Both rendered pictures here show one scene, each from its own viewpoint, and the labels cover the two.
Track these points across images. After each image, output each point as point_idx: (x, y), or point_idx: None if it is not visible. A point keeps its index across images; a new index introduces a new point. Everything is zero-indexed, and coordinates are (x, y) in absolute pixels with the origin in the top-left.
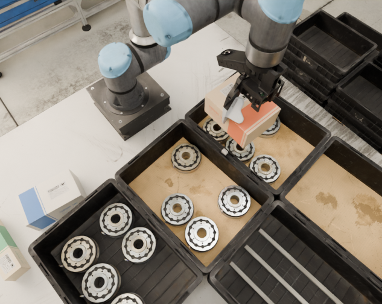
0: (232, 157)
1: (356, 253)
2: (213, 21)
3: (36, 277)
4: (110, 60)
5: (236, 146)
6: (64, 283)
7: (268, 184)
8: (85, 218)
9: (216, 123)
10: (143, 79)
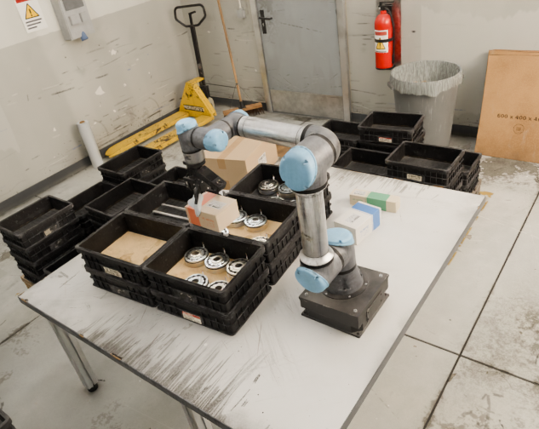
0: (220, 234)
1: (137, 241)
2: None
3: (343, 203)
4: (336, 230)
5: None
6: None
7: (192, 230)
8: None
9: (238, 267)
10: (334, 301)
